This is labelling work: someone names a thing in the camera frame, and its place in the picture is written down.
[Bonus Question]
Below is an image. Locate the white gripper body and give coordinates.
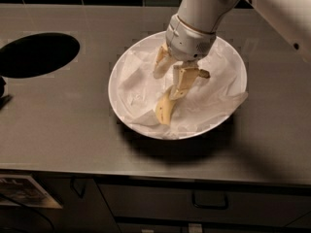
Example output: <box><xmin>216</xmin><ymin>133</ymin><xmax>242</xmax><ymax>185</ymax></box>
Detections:
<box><xmin>165</xmin><ymin>15</ymin><xmax>216</xmax><ymax>62</ymax></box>

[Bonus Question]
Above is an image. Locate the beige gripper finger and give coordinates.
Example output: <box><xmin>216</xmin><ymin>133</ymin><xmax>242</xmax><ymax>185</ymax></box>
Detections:
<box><xmin>169</xmin><ymin>62</ymin><xmax>199</xmax><ymax>100</ymax></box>
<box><xmin>153</xmin><ymin>43</ymin><xmax>177</xmax><ymax>79</ymax></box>

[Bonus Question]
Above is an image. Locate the yellow banana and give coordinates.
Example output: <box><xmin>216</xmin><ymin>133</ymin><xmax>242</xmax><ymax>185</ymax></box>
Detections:
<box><xmin>155</xmin><ymin>68</ymin><xmax>211</xmax><ymax>126</ymax></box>

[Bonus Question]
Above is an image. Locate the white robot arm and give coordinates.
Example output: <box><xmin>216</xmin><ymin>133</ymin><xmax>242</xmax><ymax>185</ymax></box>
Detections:
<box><xmin>154</xmin><ymin>0</ymin><xmax>311</xmax><ymax>100</ymax></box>

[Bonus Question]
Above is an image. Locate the white bowl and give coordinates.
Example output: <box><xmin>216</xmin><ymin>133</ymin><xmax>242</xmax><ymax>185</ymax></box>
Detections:
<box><xmin>107</xmin><ymin>30</ymin><xmax>248</xmax><ymax>141</ymax></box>

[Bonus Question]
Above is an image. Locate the white crumpled paper liner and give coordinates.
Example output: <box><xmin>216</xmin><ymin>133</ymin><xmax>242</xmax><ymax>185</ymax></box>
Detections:
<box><xmin>117</xmin><ymin>36</ymin><xmax>249</xmax><ymax>140</ymax></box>

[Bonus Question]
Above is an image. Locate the grey drawer front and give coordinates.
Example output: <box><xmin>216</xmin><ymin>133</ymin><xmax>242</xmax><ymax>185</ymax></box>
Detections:
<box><xmin>100</xmin><ymin>184</ymin><xmax>311</xmax><ymax>227</ymax></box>

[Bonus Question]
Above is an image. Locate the black round counter hole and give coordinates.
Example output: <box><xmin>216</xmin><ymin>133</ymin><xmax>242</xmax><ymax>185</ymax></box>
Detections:
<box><xmin>0</xmin><ymin>33</ymin><xmax>80</xmax><ymax>79</ymax></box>

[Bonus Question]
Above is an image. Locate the dark object at counter edge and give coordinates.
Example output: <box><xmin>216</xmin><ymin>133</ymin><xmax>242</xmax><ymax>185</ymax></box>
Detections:
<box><xmin>0</xmin><ymin>77</ymin><xmax>13</xmax><ymax>110</ymax></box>

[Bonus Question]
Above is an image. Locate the grey cabinet door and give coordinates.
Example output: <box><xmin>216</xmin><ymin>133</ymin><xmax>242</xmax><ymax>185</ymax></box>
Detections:
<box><xmin>36</xmin><ymin>176</ymin><xmax>120</xmax><ymax>233</ymax></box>

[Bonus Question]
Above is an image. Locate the dark printed sign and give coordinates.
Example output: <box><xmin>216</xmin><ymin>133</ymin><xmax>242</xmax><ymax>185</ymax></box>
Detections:
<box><xmin>0</xmin><ymin>174</ymin><xmax>62</xmax><ymax>209</ymax></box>

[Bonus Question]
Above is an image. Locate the black drawer handle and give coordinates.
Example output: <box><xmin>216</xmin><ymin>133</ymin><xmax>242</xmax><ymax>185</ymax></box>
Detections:
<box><xmin>191</xmin><ymin>191</ymin><xmax>228</xmax><ymax>210</ymax></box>

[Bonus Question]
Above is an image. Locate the black cabinet door handle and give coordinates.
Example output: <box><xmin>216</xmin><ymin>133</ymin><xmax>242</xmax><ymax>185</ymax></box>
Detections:
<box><xmin>70</xmin><ymin>177</ymin><xmax>87</xmax><ymax>199</ymax></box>

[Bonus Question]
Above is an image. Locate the black cable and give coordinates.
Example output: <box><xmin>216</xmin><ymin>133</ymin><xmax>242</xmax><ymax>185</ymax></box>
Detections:
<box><xmin>0</xmin><ymin>192</ymin><xmax>56</xmax><ymax>233</ymax></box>

